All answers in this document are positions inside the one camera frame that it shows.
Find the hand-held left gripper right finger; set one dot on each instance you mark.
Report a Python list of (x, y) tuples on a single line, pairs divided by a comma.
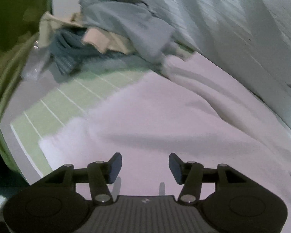
[(175, 168)]

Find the teal garment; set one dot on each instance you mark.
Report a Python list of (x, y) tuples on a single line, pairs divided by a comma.
[(68, 43)]

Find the clear plastic bag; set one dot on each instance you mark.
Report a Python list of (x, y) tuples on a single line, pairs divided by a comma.
[(35, 65)]

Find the carrot print quilt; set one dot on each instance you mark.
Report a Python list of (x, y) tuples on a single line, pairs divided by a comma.
[(232, 29)]

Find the striped garment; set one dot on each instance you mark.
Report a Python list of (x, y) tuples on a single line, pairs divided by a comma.
[(65, 65)]

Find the green striped mat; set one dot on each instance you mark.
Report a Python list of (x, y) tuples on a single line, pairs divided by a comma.
[(63, 102)]

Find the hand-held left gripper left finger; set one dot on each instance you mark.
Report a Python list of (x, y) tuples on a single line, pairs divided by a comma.
[(115, 167)]

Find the white garment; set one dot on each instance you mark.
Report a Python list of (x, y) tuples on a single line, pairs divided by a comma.
[(160, 116)]

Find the grey garment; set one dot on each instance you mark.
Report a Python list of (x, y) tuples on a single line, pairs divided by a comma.
[(131, 26)]

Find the green curtain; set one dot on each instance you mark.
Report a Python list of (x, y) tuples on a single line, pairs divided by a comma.
[(12, 24)]

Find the beige cloth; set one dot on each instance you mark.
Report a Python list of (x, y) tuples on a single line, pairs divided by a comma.
[(99, 38)]

